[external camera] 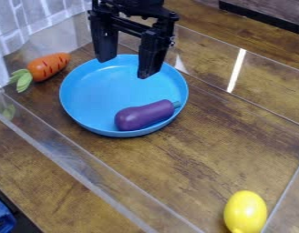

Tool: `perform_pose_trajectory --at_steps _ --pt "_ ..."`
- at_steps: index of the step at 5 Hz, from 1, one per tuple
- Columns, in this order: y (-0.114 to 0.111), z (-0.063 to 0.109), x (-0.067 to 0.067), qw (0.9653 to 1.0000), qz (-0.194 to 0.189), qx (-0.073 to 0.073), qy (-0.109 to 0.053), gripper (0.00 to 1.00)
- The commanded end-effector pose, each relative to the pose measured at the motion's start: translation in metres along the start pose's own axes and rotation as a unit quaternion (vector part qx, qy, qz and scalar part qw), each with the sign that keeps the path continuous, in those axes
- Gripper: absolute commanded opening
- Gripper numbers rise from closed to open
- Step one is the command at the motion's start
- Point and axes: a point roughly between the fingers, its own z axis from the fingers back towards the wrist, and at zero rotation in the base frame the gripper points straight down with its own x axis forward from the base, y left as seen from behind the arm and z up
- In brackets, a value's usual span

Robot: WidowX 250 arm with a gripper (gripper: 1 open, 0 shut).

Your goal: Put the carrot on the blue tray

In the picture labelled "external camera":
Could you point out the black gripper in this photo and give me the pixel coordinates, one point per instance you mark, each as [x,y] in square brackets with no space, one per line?
[109,17]

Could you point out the orange toy carrot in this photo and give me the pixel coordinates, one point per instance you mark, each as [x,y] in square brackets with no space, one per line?
[40,69]

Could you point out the blue round plastic tray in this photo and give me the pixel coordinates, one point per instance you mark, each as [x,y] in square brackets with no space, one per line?
[97,89]

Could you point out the white sheer curtain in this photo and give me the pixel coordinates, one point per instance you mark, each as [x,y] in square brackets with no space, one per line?
[45,26]

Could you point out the purple toy eggplant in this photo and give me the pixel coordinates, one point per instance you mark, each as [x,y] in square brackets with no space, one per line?
[136,117]

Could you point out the yellow toy lemon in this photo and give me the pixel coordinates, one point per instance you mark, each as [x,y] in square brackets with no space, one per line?
[244,212]

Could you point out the blue plastic object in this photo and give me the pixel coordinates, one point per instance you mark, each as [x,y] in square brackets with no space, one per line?
[6,219]

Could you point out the clear acrylic enclosure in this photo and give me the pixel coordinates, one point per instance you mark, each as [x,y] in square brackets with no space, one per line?
[163,183]

